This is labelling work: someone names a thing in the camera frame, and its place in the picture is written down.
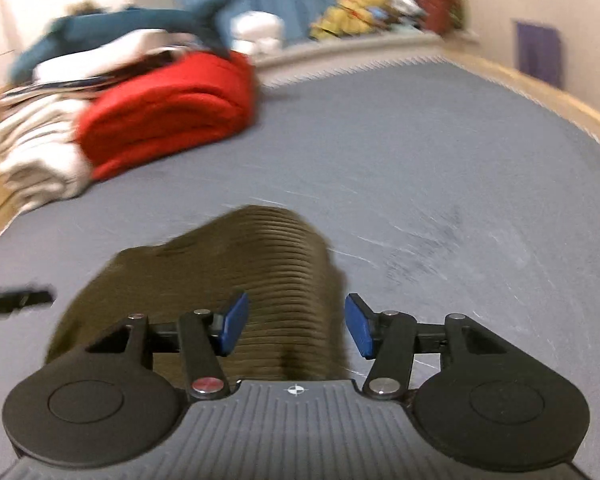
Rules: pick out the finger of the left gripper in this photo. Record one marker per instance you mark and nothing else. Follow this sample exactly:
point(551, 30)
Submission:
point(14, 299)

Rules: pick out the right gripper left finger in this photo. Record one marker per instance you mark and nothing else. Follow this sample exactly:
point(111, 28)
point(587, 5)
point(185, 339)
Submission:
point(124, 392)

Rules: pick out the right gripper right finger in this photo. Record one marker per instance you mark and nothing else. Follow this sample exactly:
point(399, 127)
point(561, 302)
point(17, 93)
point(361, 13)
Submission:
point(471, 394)

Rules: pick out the dark olive corduroy pants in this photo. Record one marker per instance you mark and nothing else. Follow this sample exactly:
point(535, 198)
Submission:
point(295, 323)

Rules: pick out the white folded blanket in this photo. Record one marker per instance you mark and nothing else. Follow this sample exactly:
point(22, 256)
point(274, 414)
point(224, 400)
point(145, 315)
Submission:
point(41, 161)

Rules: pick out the grey quilted mattress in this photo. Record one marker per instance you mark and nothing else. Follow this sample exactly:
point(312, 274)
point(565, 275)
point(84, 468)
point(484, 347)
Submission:
point(439, 191)

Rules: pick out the teal shark plush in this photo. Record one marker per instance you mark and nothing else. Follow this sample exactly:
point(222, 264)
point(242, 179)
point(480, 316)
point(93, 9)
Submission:
point(78, 33)

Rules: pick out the purple folded mat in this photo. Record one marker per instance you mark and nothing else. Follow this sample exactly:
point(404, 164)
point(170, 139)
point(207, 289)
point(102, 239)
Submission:
point(539, 53)

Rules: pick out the white plush toy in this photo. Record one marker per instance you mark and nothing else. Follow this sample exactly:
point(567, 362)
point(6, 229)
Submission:
point(257, 33)

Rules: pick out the yellow plush toy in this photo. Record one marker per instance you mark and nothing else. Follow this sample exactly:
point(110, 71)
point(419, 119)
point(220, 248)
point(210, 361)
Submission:
point(352, 18)

